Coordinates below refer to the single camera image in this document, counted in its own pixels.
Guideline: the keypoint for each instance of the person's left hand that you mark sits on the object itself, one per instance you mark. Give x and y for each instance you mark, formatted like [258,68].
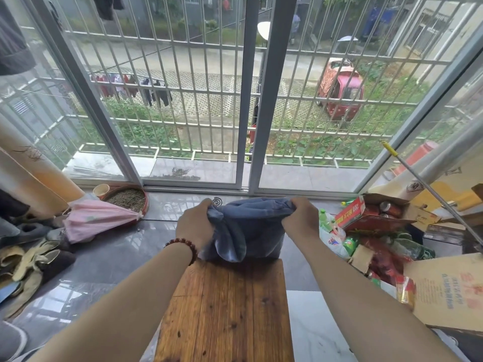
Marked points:
[192,226]

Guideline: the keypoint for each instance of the green drink can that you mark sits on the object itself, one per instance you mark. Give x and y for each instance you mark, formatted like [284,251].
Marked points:
[350,245]

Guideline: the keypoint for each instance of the pale wooden pole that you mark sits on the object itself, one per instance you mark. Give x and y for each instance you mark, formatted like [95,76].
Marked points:
[430,188]

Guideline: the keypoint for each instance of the blue lined cloth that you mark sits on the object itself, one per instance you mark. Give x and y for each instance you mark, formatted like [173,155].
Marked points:
[253,229]

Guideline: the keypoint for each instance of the brown paper cup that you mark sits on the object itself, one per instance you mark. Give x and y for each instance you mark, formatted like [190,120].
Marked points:
[101,190]

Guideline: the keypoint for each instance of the yellow cardboard sheet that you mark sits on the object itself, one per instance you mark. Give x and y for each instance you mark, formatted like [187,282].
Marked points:
[453,196]

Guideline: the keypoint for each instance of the red plastic container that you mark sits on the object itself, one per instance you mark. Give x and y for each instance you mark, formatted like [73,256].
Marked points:
[415,156]

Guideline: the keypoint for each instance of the black white box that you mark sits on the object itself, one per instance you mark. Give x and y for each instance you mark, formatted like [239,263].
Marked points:
[443,241]

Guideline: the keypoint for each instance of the red covered vehicle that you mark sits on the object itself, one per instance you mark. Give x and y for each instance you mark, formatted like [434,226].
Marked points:
[341,90]

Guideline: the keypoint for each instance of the person's right forearm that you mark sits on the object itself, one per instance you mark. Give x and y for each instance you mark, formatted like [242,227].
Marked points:
[377,309]

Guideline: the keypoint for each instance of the torn cardboard piece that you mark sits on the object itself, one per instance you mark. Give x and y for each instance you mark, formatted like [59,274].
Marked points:
[361,259]

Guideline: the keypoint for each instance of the pink folded umbrella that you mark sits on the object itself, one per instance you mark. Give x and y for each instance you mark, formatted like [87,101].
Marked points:
[94,222]

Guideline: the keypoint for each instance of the brown capped bottle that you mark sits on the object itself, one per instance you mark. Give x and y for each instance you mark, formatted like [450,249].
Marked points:
[390,209]

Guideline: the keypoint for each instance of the cream patterned curtain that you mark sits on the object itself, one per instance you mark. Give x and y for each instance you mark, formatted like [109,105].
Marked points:
[445,162]

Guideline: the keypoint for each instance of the red plastic bag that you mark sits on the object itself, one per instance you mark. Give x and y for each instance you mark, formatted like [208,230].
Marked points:
[385,260]

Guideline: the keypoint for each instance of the red round basin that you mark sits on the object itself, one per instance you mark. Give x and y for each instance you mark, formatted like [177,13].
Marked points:
[126,199]

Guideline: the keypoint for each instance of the person's right hand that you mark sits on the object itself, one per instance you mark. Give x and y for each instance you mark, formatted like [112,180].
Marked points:
[303,222]

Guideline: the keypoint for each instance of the green plastic bottle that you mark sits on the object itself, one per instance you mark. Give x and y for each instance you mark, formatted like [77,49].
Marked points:
[326,220]
[348,202]

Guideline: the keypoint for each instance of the dark grey hanging shirt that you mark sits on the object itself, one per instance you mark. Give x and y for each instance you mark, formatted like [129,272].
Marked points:
[13,45]

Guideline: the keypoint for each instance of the black mosquito coil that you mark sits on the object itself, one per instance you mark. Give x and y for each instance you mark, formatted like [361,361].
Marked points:
[217,201]

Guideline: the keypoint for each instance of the grey fabric slipper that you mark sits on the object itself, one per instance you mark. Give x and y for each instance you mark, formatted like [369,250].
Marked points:
[11,341]

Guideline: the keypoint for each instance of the yellow orange curtain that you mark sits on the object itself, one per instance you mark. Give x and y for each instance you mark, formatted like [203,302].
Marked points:
[37,173]

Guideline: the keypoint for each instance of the heap of worn shoes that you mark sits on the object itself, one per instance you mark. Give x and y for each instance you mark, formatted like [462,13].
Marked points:
[34,260]

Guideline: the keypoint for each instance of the grey framed window panel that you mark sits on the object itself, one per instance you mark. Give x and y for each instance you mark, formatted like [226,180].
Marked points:
[81,90]

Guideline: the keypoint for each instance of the brown printed cardboard box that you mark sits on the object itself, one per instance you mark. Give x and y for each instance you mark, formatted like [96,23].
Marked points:
[449,290]

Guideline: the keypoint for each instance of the yellow snack packet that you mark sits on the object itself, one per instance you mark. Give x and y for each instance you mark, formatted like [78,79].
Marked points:
[405,292]

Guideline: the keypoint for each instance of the small black hanging cloth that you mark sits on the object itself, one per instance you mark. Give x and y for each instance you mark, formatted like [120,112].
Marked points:
[105,7]

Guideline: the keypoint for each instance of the wooden folding table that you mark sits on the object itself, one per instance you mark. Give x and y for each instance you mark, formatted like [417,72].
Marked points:
[226,309]

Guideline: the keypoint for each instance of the black hanging garment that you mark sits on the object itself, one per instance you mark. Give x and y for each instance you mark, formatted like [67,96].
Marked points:
[11,203]

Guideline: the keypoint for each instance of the white plastic bag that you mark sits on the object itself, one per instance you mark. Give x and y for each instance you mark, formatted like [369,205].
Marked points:
[336,243]

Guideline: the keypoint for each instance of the green white carton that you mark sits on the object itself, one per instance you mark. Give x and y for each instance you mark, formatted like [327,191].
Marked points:
[385,288]

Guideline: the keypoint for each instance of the person's left forearm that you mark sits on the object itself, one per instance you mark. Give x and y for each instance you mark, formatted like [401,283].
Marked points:
[124,309]

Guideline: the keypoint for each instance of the red printed carton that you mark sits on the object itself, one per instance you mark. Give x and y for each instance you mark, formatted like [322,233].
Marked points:
[377,224]

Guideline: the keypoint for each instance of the grey sliding glass door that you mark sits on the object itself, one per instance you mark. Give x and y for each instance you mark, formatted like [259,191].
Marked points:
[271,109]
[245,109]

